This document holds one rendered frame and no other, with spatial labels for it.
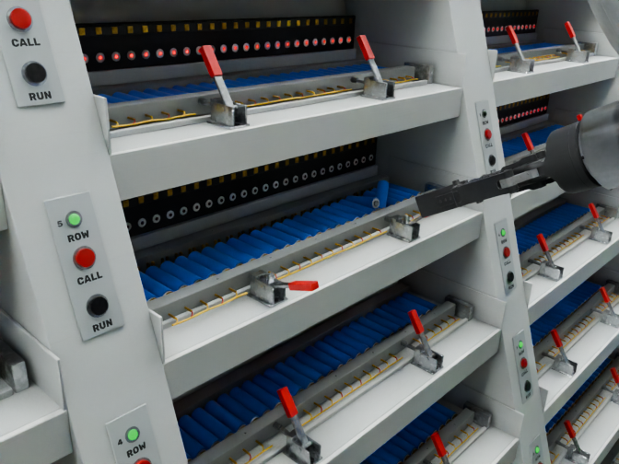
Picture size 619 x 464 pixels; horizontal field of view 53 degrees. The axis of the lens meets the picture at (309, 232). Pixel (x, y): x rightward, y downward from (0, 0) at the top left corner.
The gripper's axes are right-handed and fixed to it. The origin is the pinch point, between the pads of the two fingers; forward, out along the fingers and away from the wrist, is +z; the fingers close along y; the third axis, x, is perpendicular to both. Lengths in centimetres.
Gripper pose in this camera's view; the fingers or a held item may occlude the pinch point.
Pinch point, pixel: (444, 199)
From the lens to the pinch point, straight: 84.6
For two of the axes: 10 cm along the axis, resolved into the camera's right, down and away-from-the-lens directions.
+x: -3.3, -9.4, -0.2
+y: 6.9, -2.6, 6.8
